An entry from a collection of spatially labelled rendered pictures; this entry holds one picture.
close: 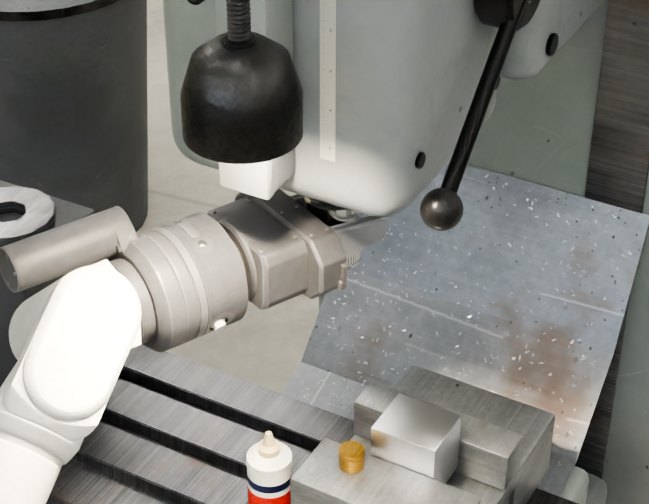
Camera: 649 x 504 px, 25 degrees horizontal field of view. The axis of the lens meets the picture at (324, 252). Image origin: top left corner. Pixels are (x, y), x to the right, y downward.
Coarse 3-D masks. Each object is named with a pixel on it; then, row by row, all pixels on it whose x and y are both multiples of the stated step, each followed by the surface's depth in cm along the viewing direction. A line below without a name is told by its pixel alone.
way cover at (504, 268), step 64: (512, 192) 151; (384, 256) 158; (448, 256) 154; (512, 256) 151; (576, 256) 148; (320, 320) 159; (384, 320) 157; (448, 320) 154; (512, 320) 152; (576, 320) 149; (320, 384) 157; (384, 384) 155; (512, 384) 150; (576, 384) 148; (576, 448) 147
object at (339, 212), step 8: (304, 200) 114; (312, 200) 113; (312, 208) 113; (320, 208) 113; (328, 208) 113; (336, 208) 113; (344, 208) 113; (320, 216) 113; (328, 216) 113; (336, 216) 113; (344, 216) 113
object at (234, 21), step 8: (232, 0) 81; (240, 0) 81; (248, 0) 82; (232, 8) 82; (240, 8) 81; (248, 8) 82; (232, 16) 82; (240, 16) 82; (248, 16) 82; (232, 24) 82; (240, 24) 82; (248, 24) 82; (232, 32) 82; (240, 32) 82; (248, 32) 83; (232, 40) 83; (240, 40) 83
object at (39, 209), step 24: (0, 192) 141; (24, 192) 141; (0, 216) 140; (24, 216) 137; (48, 216) 137; (72, 216) 140; (0, 240) 135; (0, 288) 135; (0, 312) 137; (0, 336) 139; (0, 360) 141; (0, 384) 143
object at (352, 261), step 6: (354, 216) 114; (360, 216) 115; (324, 222) 113; (330, 222) 113; (336, 222) 113; (342, 222) 113; (360, 252) 117; (348, 258) 116; (354, 258) 116; (360, 258) 117; (348, 264) 116; (354, 264) 116
